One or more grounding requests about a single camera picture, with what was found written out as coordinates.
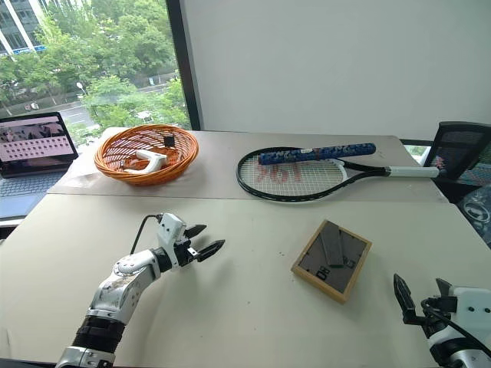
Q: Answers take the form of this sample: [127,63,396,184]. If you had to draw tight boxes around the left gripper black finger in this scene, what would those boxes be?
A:
[195,239,226,263]
[184,224,209,239]

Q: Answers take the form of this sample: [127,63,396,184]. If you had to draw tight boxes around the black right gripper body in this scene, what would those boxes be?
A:
[415,294,459,339]

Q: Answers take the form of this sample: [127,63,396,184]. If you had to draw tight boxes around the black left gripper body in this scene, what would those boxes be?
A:
[173,237,200,268]

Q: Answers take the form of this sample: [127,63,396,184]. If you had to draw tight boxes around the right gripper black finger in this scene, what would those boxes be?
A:
[393,272,417,327]
[435,278,453,299]

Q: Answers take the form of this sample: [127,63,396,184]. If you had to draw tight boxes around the laptop computer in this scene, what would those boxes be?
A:
[0,111,80,220]

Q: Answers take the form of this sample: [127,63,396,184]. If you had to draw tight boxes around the clear plastic wrapped object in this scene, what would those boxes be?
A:
[458,186,491,247]

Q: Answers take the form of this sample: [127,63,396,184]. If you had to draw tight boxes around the orange woven basket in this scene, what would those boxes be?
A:
[93,123,200,188]

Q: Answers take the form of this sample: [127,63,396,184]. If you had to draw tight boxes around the black tennis racket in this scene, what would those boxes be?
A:
[236,146,443,203]

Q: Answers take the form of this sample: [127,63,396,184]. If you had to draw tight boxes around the black mesh office chair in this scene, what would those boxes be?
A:
[423,120,491,182]

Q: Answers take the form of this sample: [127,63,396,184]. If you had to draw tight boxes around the blue patterned rolled tube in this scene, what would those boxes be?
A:
[257,142,377,166]

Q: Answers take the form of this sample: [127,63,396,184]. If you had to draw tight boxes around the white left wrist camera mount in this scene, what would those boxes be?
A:
[156,213,188,266]

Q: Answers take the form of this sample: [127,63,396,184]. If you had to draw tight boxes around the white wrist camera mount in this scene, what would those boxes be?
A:
[427,285,491,358]
[156,213,188,266]

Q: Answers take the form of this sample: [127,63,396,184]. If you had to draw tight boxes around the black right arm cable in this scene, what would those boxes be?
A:
[420,298,491,350]

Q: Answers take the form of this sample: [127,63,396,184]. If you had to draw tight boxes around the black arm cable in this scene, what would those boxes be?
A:
[129,214,163,256]
[420,298,491,350]

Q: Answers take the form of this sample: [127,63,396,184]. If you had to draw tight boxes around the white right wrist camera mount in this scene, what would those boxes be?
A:
[427,285,491,358]

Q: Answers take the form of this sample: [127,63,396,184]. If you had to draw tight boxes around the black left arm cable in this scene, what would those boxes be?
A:
[129,214,163,256]

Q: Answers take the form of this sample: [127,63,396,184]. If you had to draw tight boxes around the wooden picture frame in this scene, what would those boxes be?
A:
[290,218,374,305]

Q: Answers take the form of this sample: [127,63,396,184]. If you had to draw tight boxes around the white plastic handle part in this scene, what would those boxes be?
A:
[121,149,167,175]

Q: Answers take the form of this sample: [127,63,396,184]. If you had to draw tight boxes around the black window frame post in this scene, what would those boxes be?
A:
[166,0,205,132]

